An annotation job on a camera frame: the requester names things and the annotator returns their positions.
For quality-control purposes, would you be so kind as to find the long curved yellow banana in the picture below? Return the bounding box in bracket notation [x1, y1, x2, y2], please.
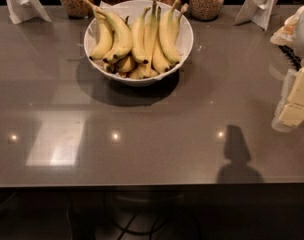
[83, 0, 133, 64]

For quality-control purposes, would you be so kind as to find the rightmost thin yellow banana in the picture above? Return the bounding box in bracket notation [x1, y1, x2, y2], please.
[172, 3, 188, 42]

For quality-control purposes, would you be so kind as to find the white ceramic bowl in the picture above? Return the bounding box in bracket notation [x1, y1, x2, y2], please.
[83, 0, 194, 87]

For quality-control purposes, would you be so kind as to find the low yellow banana under bunch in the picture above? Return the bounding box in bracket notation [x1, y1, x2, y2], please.
[115, 55, 136, 73]

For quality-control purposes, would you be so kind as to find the glass jar of pale grains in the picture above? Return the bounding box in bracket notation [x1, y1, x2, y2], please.
[189, 0, 224, 21]

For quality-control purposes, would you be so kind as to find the yellow banana behind tall one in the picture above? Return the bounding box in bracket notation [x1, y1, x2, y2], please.
[151, 7, 170, 74]

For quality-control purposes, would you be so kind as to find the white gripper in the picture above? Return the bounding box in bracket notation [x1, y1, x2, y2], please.
[272, 67, 304, 133]

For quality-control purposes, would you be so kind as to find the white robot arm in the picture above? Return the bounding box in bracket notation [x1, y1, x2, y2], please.
[270, 6, 304, 132]

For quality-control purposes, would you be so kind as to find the tall green-stemmed yellow banana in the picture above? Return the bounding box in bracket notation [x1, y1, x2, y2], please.
[139, 1, 158, 78]

